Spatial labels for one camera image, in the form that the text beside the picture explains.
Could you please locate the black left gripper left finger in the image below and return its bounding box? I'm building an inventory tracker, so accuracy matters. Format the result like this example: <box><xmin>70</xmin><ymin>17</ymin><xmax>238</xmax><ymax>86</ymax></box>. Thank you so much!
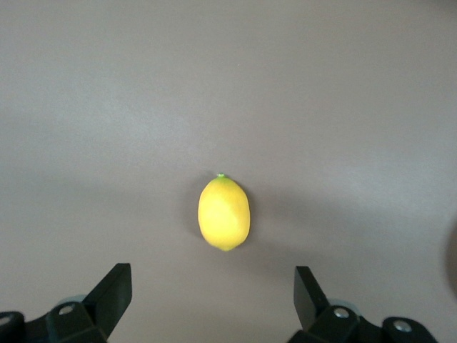
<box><xmin>0</xmin><ymin>263</ymin><xmax>132</xmax><ymax>343</ymax></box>

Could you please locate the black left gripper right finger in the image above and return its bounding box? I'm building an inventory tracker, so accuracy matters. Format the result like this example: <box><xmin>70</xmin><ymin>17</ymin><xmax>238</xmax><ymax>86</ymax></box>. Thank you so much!
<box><xmin>287</xmin><ymin>265</ymin><xmax>441</xmax><ymax>343</ymax></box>

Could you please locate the yellow lemon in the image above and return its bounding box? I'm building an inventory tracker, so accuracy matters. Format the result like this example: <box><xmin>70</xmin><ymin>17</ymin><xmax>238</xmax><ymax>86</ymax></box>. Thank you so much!
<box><xmin>198</xmin><ymin>172</ymin><xmax>251</xmax><ymax>252</ymax></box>

